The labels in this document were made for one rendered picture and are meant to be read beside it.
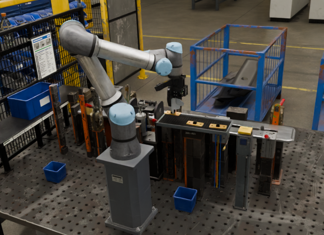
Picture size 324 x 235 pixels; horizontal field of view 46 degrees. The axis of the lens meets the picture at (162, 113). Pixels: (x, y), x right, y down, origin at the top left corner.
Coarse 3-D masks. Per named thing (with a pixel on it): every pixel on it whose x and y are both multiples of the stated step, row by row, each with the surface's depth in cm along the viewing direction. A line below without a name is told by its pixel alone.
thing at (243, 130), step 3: (240, 126) 191; (243, 126) 191; (240, 129) 188; (243, 129) 188; (246, 129) 188; (249, 129) 188; (240, 132) 186; (243, 132) 186; (246, 132) 185; (249, 132) 185
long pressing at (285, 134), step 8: (80, 112) 254; (104, 112) 252; (232, 120) 234; (232, 128) 224; (264, 128) 222; (272, 128) 222; (280, 128) 221; (288, 128) 221; (256, 136) 214; (280, 136) 213; (288, 136) 213
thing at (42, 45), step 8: (48, 32) 272; (32, 40) 258; (40, 40) 266; (48, 40) 274; (32, 48) 259; (40, 48) 267; (48, 48) 275; (40, 56) 268; (48, 56) 276; (40, 64) 269; (48, 64) 277; (40, 72) 270; (48, 72) 278; (40, 80) 271
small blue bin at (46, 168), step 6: (54, 162) 239; (48, 168) 237; (54, 168) 242; (60, 168) 232; (48, 174) 233; (54, 174) 231; (60, 174) 233; (48, 180) 236; (54, 180) 233; (60, 180) 234
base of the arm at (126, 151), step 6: (114, 138) 177; (132, 138) 177; (114, 144) 178; (120, 144) 177; (126, 144) 177; (132, 144) 178; (138, 144) 182; (114, 150) 178; (120, 150) 177; (126, 150) 177; (132, 150) 178; (138, 150) 181; (114, 156) 179; (120, 156) 177; (126, 156) 177; (132, 156) 178
